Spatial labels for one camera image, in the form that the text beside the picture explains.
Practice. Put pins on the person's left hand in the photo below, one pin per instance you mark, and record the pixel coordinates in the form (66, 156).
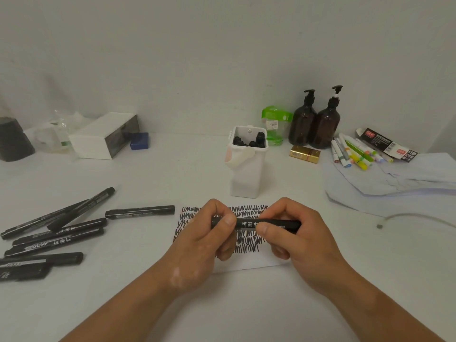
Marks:
(192, 260)

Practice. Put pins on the person's right hand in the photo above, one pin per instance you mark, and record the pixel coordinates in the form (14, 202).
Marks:
(310, 252)

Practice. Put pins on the white paper with black scribbles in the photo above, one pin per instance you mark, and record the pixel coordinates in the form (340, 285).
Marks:
(249, 263)

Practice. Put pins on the black marker pen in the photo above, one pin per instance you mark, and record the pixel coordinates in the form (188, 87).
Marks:
(249, 224)

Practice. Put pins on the pile of black markers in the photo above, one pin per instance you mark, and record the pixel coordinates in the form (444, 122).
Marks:
(142, 211)

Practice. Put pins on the bundle of black markers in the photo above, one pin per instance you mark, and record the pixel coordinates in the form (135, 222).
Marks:
(262, 138)

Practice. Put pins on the person's left forearm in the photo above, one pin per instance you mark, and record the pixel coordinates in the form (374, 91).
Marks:
(117, 313)

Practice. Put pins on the small gold box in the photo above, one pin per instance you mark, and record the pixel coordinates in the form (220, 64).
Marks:
(304, 154)

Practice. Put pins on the pile of loose white sheets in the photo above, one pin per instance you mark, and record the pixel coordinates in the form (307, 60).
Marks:
(384, 185)

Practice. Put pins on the bunch of pastel highlighter pens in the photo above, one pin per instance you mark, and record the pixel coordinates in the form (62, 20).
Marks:
(356, 156)

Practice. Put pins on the brown pump bottle white neck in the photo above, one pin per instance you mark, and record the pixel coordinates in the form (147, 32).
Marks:
(324, 128)

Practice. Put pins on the small blue box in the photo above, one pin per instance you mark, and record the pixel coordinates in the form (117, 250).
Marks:
(139, 141)

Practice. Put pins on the black and red cardboard box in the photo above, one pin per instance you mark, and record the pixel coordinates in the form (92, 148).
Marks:
(383, 141)

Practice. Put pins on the clear jar with green lid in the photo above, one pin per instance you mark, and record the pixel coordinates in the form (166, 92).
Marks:
(276, 112)

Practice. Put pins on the white box with grey front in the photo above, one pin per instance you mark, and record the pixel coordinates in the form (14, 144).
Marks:
(89, 146)

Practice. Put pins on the clear bottle with dark liquid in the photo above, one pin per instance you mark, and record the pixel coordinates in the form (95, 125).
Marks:
(16, 142)

